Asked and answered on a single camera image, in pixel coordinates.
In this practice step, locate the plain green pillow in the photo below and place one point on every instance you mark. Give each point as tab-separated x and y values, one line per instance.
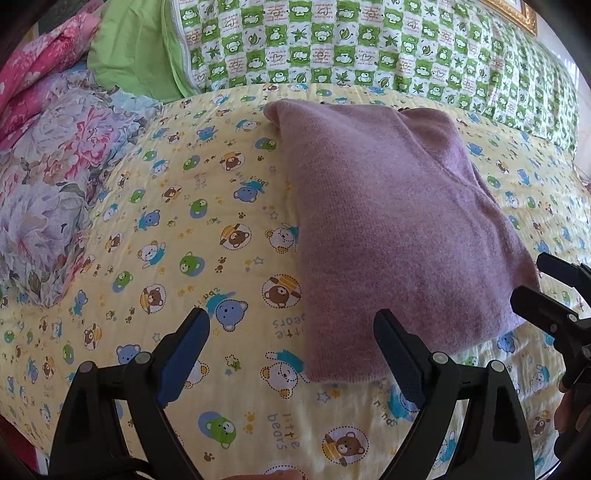
129	50

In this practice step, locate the person's right hand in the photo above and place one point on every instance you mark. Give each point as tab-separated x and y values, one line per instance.
567	410

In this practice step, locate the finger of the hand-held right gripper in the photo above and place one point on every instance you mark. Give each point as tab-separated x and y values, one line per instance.
561	267
540	307

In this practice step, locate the person's left hand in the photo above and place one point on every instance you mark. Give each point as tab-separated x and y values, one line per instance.
270	476

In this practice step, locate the yellow bear-print bedsheet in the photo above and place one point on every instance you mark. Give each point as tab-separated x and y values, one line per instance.
184	230

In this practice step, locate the purple knit sweater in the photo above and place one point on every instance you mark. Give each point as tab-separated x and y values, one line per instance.
392	240

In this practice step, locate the pale purple floral quilt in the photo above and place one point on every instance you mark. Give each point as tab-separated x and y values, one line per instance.
51	184

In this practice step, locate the gold picture frame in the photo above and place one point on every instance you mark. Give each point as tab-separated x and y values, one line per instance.
519	16

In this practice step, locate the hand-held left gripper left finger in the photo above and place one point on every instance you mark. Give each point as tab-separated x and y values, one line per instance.
184	360

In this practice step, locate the green checkered frog pillow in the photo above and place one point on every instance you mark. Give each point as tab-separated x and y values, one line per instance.
369	50

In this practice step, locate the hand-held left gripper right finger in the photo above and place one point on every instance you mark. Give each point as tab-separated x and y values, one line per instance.
399	360

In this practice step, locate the pink floral quilt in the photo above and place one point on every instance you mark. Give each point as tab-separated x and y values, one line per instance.
41	74

